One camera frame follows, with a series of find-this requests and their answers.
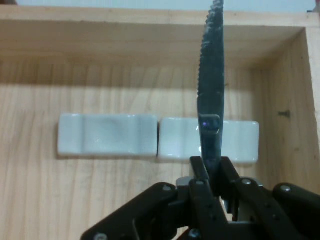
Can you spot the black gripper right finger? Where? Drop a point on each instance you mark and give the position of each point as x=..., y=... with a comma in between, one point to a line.
x=280, y=215

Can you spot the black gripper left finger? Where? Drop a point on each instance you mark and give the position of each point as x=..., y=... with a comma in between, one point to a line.
x=160, y=215

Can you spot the silver serrated table knife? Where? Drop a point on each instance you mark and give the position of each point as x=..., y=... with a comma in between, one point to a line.
x=211, y=75

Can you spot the white ceramic cutlery rest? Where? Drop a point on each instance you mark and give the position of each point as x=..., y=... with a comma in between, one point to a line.
x=107, y=136
x=180, y=140

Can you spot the light wooden drawer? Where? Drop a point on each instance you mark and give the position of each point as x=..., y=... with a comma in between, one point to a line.
x=75, y=200

